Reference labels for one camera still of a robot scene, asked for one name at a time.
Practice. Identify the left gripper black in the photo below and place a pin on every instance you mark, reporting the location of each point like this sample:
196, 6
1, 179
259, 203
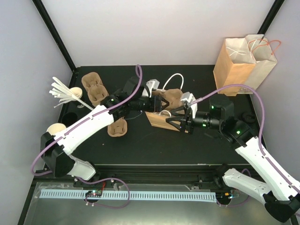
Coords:
155, 106

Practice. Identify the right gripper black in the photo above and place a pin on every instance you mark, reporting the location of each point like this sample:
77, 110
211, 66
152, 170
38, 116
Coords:
188, 116

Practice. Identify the brown pulp cup carrier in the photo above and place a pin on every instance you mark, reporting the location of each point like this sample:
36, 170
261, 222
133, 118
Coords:
173, 96

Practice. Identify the small brown paper bag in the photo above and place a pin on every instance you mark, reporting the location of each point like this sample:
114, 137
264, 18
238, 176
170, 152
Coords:
157, 119

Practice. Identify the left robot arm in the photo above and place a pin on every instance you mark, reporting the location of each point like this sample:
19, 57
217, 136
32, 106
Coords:
57, 149

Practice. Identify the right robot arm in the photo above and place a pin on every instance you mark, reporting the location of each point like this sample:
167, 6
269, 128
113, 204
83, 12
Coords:
279, 192

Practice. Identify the stack of pulp cup carriers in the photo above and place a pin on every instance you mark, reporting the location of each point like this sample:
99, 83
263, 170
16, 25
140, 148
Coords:
95, 88

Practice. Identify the black cup lids stack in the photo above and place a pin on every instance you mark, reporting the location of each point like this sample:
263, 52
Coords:
248, 117

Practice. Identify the large brown paper bag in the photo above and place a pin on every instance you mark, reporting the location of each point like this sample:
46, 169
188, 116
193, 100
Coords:
233, 67

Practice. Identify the cup holding straws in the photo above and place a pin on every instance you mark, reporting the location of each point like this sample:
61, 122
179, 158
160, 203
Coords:
78, 92

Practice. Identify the stack of paper cups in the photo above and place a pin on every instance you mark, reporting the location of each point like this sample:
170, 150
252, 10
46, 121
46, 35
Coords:
55, 128

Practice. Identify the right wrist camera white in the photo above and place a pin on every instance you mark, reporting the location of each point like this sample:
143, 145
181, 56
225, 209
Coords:
188, 97

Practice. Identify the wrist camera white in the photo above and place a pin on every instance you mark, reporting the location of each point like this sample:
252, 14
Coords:
151, 85
188, 97

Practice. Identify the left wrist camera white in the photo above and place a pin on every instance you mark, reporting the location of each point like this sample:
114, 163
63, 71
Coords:
151, 85

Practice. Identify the light blue cable duct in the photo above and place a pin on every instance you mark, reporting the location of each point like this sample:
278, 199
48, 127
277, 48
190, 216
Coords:
132, 195

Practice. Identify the white paper bag orange handle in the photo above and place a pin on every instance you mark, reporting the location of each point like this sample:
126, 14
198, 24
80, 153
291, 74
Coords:
263, 52

